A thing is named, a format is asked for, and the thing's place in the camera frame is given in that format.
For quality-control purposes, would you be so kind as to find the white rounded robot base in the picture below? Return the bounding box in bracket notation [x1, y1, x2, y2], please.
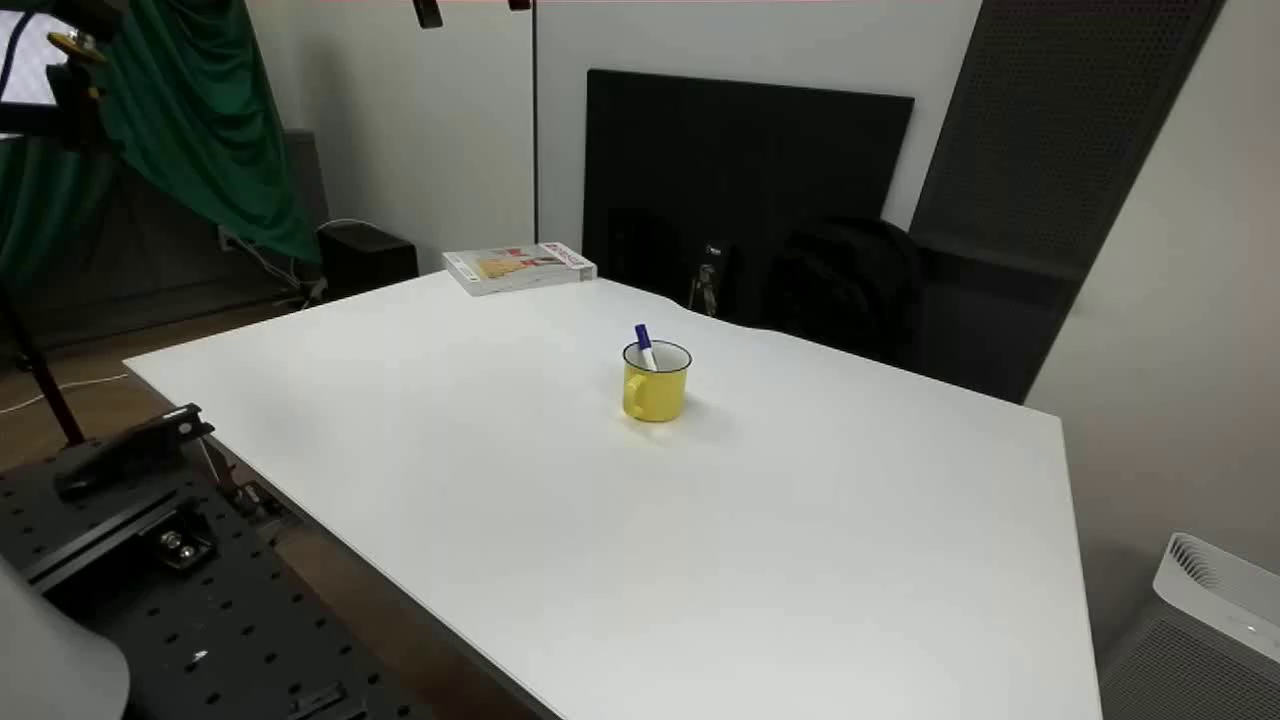
[0, 557, 136, 720]

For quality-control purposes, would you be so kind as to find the yellow enamel mug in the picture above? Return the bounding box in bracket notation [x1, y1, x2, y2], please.
[618, 337, 696, 428]

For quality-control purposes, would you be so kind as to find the small metal table clamp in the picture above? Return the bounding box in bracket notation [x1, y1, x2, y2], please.
[684, 240, 732, 321]

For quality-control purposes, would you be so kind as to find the black backpack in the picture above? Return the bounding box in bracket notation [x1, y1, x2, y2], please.
[761, 216, 933, 373]

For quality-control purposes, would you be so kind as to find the black speaker box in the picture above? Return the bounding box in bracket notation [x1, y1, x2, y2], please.
[314, 221, 424, 305]

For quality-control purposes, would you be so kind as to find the black perforated breadboard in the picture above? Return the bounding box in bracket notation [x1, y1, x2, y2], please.
[0, 454, 445, 720]

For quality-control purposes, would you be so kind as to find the green cloth curtain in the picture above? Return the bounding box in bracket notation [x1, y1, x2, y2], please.
[0, 0, 325, 292]

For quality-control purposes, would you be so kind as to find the black bench clamp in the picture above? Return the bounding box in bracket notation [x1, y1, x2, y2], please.
[51, 402, 216, 504]

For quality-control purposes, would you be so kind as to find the black tripod leg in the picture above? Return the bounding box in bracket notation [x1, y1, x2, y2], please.
[0, 285, 91, 454]

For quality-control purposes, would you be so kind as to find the white plastic bin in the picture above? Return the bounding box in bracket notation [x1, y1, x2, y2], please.
[1101, 530, 1280, 720]

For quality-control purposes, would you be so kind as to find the bright monitor screen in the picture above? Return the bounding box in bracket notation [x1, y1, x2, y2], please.
[0, 4, 83, 111]

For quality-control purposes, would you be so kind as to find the dark grey wall panel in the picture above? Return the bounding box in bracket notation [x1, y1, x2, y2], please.
[909, 0, 1229, 409]

